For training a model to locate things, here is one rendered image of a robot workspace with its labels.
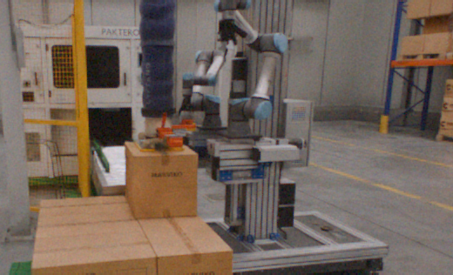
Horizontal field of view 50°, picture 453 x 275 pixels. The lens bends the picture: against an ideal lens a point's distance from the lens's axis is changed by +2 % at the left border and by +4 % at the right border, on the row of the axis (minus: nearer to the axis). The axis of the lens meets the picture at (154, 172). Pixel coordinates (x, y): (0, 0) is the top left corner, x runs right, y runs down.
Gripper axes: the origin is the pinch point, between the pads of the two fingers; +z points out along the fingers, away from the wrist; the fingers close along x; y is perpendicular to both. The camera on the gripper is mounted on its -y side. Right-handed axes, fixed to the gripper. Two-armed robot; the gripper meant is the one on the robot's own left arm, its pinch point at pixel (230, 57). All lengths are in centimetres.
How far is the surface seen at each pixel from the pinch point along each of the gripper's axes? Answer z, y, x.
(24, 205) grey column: 123, 124, -151
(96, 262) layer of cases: 98, 86, 47
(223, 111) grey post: 62, -143, -350
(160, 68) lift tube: 5.8, 33.4, -30.5
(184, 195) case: 84, 24, -10
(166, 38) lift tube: -11.8, 29.4, -30.7
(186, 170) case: 67, 22, -10
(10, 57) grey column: -3, 127, -151
